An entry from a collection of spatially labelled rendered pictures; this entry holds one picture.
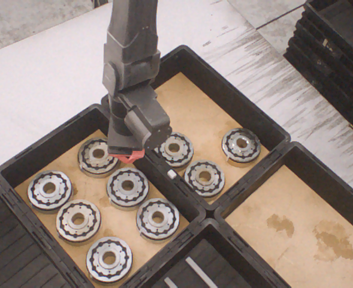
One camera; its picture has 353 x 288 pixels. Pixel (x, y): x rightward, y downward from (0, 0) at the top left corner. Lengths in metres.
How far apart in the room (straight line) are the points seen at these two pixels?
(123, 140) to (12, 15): 1.95
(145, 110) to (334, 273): 0.66
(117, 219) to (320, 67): 1.26
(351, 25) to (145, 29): 1.57
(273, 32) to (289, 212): 1.66
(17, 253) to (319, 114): 0.98
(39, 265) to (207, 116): 0.57
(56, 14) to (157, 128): 2.02
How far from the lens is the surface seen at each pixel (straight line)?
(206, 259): 1.09
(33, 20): 2.66
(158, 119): 0.70
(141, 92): 0.73
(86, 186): 1.15
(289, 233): 1.15
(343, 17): 2.15
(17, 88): 1.49
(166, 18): 1.65
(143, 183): 1.11
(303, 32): 2.05
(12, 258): 1.12
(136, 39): 0.65
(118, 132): 0.82
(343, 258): 1.18
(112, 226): 1.10
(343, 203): 1.18
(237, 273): 1.09
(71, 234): 1.07
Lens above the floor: 1.87
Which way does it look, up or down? 61 degrees down
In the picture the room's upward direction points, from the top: 9 degrees clockwise
